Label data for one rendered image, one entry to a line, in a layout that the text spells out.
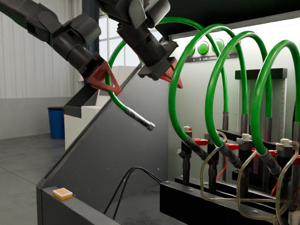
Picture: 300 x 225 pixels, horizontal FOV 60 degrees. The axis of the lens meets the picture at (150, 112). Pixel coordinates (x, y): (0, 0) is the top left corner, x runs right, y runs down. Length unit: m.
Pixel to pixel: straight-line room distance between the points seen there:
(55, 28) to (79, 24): 0.07
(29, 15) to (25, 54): 6.85
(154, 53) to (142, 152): 0.52
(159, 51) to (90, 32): 0.22
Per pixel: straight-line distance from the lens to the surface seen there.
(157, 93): 1.04
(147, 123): 0.71
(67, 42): 0.70
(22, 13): 0.73
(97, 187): 0.92
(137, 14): 0.53
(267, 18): 0.87
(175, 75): 0.51
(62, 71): 8.02
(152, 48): 0.58
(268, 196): 0.65
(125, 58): 6.46
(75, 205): 0.69
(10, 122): 7.38
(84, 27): 0.73
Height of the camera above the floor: 1.23
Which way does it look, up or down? 5 degrees down
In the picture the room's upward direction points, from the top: straight up
